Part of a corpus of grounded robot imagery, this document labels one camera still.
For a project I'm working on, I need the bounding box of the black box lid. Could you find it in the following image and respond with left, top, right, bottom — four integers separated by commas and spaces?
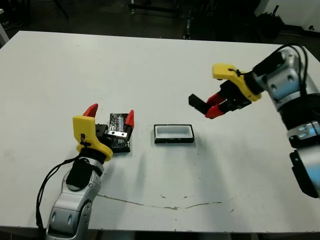
107, 112, 132, 154

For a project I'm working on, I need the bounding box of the black slanted stand leg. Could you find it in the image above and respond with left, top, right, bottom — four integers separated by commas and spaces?
56, 0, 70, 19

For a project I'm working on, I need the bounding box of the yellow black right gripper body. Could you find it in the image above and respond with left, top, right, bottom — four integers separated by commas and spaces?
212, 63, 263, 113

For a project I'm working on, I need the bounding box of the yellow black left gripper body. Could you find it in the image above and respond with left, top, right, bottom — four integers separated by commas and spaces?
72, 115, 133, 163

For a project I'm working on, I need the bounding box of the black bag of stands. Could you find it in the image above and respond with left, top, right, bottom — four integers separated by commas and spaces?
257, 4, 286, 38

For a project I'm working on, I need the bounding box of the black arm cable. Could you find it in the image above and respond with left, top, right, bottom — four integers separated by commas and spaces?
35, 154, 87, 231
271, 43, 312, 100

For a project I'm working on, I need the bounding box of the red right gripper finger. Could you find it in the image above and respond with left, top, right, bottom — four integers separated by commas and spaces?
205, 91, 228, 106
204, 102, 229, 120

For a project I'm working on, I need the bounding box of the black box base white insert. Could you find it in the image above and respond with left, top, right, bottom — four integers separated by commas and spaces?
153, 123, 195, 145

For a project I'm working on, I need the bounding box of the white side table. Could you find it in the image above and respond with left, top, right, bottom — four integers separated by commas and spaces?
0, 8, 10, 50

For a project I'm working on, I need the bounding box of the black camera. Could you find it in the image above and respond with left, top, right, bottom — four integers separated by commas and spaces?
188, 93, 209, 115

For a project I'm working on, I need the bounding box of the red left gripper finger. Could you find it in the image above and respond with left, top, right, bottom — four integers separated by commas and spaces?
124, 109, 135, 133
82, 103, 99, 118

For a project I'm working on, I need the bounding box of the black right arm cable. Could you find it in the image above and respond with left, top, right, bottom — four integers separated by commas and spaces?
271, 43, 312, 100

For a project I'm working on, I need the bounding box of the black wheeled metal post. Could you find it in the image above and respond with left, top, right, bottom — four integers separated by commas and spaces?
183, 9, 194, 40

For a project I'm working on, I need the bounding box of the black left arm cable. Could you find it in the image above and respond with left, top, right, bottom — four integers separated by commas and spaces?
35, 154, 87, 231

